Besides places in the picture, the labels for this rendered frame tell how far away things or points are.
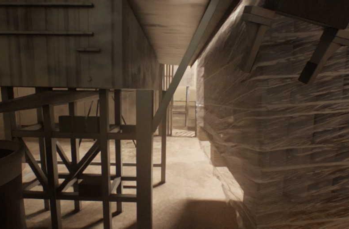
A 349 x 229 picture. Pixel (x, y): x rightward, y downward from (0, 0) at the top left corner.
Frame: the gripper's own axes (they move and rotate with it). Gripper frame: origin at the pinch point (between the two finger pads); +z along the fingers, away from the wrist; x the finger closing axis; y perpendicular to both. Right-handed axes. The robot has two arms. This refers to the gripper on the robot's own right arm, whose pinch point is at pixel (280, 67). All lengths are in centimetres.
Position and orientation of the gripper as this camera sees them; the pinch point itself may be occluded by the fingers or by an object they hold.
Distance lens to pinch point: 40.3
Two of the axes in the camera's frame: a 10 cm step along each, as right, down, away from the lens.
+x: 9.8, 1.3, 1.6
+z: -2.0, 8.5, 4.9
